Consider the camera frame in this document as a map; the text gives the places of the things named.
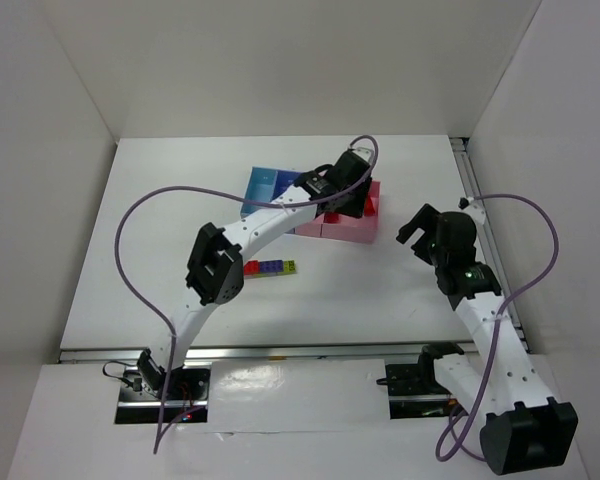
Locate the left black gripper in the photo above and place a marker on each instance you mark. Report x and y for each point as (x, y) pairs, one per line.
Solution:
(355, 201)

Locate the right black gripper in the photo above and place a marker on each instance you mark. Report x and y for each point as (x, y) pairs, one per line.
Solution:
(422, 230)

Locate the lime green lego brick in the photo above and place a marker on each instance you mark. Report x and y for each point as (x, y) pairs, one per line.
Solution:
(289, 267)

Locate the purple lego brick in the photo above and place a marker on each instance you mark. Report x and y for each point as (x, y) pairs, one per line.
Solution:
(271, 267)

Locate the small red lego brick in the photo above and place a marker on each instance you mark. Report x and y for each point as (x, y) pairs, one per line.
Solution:
(332, 218)

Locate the red long lego brick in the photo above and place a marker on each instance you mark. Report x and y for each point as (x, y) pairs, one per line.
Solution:
(251, 268)

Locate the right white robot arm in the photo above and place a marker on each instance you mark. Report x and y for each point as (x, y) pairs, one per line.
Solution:
(522, 426)

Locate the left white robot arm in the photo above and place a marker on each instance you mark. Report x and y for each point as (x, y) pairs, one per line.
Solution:
(215, 266)

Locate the small pink bin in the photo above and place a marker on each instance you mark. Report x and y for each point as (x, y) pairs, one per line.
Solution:
(312, 229)

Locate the light blue bin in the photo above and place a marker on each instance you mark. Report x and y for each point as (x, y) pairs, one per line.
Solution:
(260, 189)

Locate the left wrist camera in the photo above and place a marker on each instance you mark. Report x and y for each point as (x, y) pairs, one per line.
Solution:
(364, 153)

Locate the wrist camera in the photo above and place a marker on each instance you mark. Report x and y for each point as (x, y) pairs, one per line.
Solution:
(471, 207)
(364, 153)

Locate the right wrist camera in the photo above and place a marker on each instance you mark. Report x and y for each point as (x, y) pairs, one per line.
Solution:
(471, 207)

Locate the aluminium rail right side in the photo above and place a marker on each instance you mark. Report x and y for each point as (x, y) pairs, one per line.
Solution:
(485, 232)

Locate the aluminium rail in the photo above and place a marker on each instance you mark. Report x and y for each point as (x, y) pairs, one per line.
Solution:
(485, 232)
(208, 354)

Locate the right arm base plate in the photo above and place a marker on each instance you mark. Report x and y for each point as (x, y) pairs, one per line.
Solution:
(409, 397)

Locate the aluminium rail front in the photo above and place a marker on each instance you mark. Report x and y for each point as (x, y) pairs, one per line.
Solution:
(208, 354)

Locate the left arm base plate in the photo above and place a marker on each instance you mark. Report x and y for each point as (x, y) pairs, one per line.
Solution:
(139, 404)

